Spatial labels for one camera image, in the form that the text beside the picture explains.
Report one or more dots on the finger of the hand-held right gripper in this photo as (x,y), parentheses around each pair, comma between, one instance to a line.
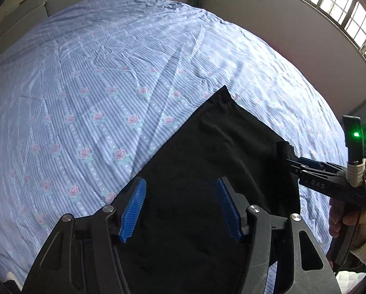
(319,164)
(297,168)

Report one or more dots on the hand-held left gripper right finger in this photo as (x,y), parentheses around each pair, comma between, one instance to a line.
(230,213)

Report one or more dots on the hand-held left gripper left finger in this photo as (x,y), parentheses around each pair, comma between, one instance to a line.
(134,211)

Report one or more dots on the black pants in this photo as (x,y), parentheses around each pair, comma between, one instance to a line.
(207,165)

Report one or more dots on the person's right hand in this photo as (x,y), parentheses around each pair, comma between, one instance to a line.
(334,220)

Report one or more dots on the white quilted cloth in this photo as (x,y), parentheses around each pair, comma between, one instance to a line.
(351,283)

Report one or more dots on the blue floral striped bed sheet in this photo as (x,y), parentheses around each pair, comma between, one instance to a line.
(94,82)

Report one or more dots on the barred window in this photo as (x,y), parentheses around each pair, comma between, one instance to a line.
(339,3)

